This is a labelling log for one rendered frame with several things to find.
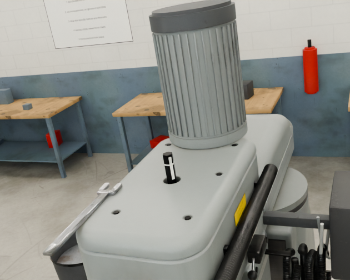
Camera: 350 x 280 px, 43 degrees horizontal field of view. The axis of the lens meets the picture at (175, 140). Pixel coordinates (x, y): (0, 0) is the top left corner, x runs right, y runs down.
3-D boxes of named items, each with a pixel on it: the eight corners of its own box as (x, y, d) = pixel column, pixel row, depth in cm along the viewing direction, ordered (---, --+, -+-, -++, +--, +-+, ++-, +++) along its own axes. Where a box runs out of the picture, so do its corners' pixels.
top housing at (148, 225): (209, 328, 75) (195, 248, 69) (79, 304, 85) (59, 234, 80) (264, 191, 114) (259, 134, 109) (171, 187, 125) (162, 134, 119)
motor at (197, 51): (236, 150, 102) (220, 6, 90) (157, 149, 110) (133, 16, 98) (255, 119, 118) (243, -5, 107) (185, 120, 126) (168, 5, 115)
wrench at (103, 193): (57, 257, 73) (56, 253, 72) (38, 255, 74) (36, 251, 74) (122, 186, 94) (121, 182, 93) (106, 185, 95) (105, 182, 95)
